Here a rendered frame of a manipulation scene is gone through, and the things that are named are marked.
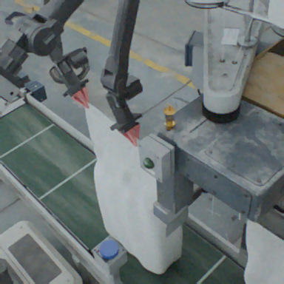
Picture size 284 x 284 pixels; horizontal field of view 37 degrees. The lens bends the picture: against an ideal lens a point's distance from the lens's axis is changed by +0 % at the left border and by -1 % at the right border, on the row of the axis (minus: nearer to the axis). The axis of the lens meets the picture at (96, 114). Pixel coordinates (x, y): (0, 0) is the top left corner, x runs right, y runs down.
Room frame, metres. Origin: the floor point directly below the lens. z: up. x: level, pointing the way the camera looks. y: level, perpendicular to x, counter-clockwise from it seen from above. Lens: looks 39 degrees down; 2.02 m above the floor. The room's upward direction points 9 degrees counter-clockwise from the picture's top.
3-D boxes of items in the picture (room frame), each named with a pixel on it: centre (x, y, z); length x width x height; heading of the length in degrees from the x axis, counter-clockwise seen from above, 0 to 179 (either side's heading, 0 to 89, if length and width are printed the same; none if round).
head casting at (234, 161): (0.68, -0.31, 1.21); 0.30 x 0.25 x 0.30; 34
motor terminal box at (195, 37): (1.17, -0.37, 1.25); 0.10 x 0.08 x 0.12; 149
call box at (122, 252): (0.75, 0.03, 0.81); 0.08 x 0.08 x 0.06; 34
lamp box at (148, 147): (0.69, -0.13, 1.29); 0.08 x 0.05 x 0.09; 34
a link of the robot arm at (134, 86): (1.11, -0.10, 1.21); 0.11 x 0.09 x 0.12; 124
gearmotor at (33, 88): (2.46, 0.46, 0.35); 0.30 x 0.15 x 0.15; 34
